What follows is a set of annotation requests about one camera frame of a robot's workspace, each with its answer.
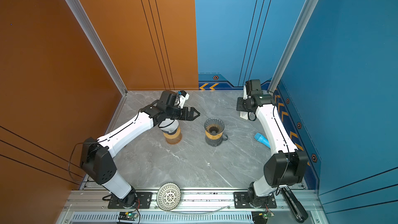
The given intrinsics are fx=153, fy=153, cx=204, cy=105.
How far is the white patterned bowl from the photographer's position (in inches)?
28.5

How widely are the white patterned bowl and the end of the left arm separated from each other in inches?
13.4

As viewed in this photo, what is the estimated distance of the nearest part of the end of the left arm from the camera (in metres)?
0.60
